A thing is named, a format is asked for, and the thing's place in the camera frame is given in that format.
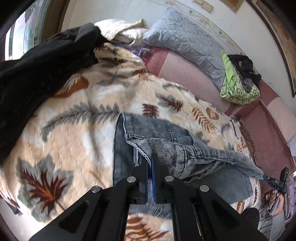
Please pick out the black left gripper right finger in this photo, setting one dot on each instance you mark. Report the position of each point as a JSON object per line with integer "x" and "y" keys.
{"x": 198, "y": 213}

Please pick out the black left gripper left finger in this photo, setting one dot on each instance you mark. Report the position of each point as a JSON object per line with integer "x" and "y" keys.
{"x": 100, "y": 214}

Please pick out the grey denim pants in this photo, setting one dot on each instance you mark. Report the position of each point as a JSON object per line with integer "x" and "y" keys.
{"x": 187, "y": 157}

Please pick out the person's right hand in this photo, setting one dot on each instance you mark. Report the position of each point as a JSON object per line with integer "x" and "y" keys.
{"x": 274, "y": 202}

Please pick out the leaf-patterned beige blanket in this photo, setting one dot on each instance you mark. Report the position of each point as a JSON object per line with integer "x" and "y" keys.
{"x": 67, "y": 145}

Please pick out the green patterned cloth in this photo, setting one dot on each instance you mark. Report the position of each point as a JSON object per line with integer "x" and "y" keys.
{"x": 232, "y": 88}

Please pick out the black bag on sofa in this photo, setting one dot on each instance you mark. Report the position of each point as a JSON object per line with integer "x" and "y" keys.
{"x": 244, "y": 66}

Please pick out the black garment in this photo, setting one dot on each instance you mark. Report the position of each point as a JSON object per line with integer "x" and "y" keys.
{"x": 27, "y": 82}

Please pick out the cream cloth bundle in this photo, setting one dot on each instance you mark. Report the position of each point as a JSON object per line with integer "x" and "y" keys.
{"x": 120, "y": 31}

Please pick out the grey quilted pillow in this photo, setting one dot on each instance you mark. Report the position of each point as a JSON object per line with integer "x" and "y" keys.
{"x": 178, "y": 33}

